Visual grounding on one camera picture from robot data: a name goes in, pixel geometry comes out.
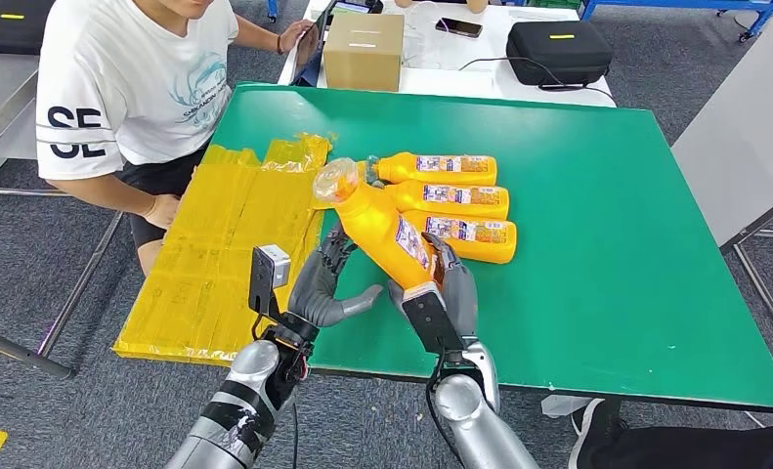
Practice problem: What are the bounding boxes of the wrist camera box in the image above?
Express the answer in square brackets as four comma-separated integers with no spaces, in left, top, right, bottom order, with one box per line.
[248,244,292,319]
[401,281,466,356]

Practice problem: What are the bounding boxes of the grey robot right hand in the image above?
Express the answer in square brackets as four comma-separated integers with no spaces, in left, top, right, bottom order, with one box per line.
[389,232,480,341]

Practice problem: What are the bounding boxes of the blue metal rack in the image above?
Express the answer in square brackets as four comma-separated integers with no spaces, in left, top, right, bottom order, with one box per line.
[580,0,773,41]

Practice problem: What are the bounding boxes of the person's leg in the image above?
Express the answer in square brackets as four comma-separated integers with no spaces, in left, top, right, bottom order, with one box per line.
[567,396,773,469]

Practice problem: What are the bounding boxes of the black smartphone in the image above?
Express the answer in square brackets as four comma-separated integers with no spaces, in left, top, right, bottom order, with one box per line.
[435,17,485,39]

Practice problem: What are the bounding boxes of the black cable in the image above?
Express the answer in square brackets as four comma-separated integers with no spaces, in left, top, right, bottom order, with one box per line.
[458,56,619,105]

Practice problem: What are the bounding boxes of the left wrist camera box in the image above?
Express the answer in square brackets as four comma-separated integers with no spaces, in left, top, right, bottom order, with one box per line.
[248,244,292,319]

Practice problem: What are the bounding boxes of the brown cardboard box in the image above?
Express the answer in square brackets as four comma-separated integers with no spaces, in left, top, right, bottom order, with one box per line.
[322,11,406,93]

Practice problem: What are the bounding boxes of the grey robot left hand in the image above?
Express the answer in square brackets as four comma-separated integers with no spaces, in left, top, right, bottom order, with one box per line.
[287,223,385,329]

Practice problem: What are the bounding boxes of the orange detergent bottle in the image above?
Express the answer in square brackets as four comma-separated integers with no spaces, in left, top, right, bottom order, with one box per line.
[402,208,518,266]
[382,180,511,222]
[313,156,449,292]
[365,151,498,187]

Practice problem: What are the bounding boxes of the dark electronic device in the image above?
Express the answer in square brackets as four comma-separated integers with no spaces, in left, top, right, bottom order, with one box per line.
[330,0,385,15]

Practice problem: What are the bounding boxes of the grey table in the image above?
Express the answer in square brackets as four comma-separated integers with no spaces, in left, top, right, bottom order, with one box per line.
[671,16,773,363]

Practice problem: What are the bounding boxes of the white table leg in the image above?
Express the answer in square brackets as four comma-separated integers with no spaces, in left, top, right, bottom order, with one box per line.
[540,393,594,417]

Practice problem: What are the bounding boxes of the yellow taped mat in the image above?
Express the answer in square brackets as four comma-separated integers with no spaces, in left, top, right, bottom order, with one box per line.
[113,132,367,368]

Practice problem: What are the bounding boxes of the black zip case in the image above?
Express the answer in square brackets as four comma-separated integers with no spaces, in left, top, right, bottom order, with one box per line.
[0,0,57,57]
[506,21,615,87]

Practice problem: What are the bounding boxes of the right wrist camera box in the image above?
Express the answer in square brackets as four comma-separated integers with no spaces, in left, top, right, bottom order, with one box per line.
[401,281,466,356]

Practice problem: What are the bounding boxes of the person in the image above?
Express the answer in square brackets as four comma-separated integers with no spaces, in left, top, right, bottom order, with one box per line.
[34,0,322,277]
[395,0,491,15]

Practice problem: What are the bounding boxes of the dark tablet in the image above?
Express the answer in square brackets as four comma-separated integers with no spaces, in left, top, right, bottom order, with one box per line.
[293,0,337,87]

